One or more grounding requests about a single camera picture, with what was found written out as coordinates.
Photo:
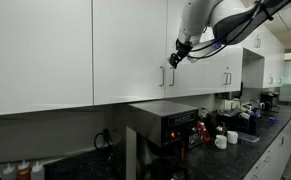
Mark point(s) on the white base cabinet drawers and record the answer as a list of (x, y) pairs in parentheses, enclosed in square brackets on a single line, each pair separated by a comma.
[(272, 163)]

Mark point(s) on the white far cabinet doors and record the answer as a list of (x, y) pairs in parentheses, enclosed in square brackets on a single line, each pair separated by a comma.
[(263, 60)]

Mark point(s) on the white squeeze bottle right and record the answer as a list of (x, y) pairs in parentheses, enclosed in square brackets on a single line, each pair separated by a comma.
[(38, 172)]

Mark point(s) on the white mug with handle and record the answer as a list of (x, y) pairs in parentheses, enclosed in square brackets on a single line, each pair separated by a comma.
[(221, 142)]

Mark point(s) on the black condiment organizer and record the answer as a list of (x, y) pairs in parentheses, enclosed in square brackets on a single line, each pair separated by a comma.
[(238, 120)]

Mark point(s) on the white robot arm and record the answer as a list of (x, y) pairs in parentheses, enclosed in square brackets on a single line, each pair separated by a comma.
[(208, 26)]

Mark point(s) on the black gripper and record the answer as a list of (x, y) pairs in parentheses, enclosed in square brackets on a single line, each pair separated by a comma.
[(182, 50)]

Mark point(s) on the white middle cabinet door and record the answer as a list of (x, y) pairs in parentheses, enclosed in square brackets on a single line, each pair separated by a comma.
[(129, 50)]

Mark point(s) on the white left cabinet door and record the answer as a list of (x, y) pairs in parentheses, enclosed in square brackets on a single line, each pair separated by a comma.
[(45, 55)]

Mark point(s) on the red sauce squeeze bottle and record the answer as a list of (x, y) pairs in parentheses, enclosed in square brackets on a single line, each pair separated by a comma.
[(23, 171)]

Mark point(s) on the white mug near lid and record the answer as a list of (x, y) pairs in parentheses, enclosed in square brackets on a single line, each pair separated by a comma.
[(232, 137)]

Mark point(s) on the clear plastic container lid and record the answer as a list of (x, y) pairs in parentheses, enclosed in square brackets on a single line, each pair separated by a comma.
[(247, 137)]

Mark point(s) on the white cabinet door with handle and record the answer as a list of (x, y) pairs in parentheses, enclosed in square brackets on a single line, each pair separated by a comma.
[(219, 73)]

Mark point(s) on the white squeeze bottle left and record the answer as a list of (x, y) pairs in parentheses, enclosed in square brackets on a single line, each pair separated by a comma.
[(8, 173)]

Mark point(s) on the white squeeze bottle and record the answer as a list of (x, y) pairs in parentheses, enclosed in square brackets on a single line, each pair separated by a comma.
[(38, 172), (8, 173)]

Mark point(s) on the black coffee machine far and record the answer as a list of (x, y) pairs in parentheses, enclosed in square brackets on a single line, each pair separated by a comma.
[(270, 99)]

